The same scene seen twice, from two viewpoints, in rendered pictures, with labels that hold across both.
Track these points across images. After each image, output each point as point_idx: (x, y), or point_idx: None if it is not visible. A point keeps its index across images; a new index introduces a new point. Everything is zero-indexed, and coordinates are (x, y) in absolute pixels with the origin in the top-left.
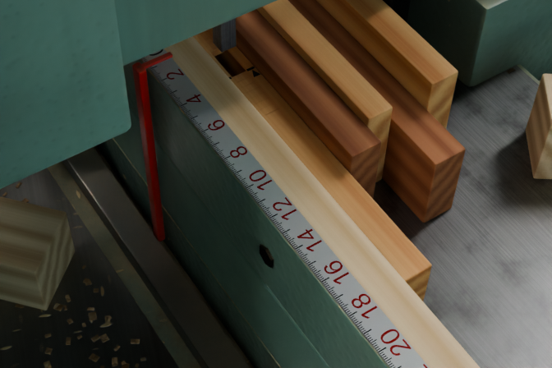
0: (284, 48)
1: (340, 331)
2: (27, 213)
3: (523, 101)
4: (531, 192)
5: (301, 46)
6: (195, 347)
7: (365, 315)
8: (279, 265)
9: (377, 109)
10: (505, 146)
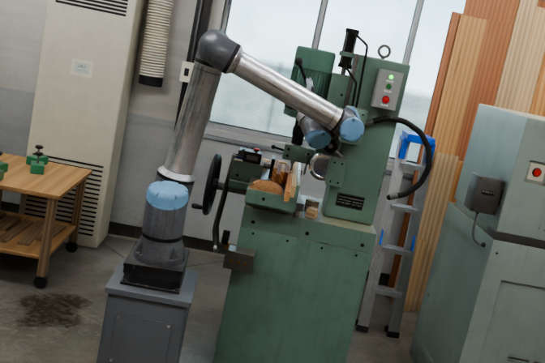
0: (285, 168)
1: None
2: (310, 200)
3: None
4: (268, 170)
5: (285, 166)
6: (299, 198)
7: (299, 164)
8: None
9: (284, 164)
10: (265, 171)
